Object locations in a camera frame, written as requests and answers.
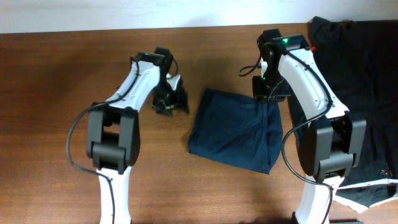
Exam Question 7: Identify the navy blue shorts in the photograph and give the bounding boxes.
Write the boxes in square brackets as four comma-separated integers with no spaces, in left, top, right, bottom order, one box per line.
[188,88,284,174]

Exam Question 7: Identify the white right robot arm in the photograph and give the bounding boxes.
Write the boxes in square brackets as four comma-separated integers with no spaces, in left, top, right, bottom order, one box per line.
[252,29,366,224]

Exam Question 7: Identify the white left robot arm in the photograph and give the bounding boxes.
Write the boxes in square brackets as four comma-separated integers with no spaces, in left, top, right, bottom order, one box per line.
[86,47,189,223]

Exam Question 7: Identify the black clothes pile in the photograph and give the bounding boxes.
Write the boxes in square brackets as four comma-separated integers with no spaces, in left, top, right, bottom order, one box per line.
[287,16,398,214]

